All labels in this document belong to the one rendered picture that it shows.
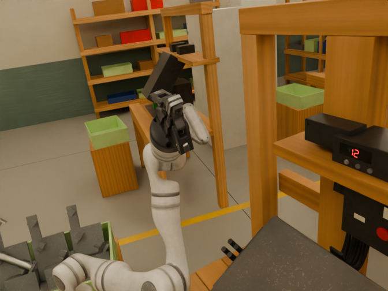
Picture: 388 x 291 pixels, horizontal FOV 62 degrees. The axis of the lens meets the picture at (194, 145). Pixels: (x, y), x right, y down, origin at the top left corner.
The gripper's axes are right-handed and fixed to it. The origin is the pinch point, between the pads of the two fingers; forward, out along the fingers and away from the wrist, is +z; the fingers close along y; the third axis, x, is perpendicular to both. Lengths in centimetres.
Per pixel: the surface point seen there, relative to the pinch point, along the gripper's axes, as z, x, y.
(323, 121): -33, 44, -10
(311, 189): -70, 51, -27
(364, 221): -32, 38, -37
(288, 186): -82, 49, -23
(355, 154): -25, 42, -21
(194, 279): -104, -1, -40
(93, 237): -127, -35, -2
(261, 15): -41, 52, 31
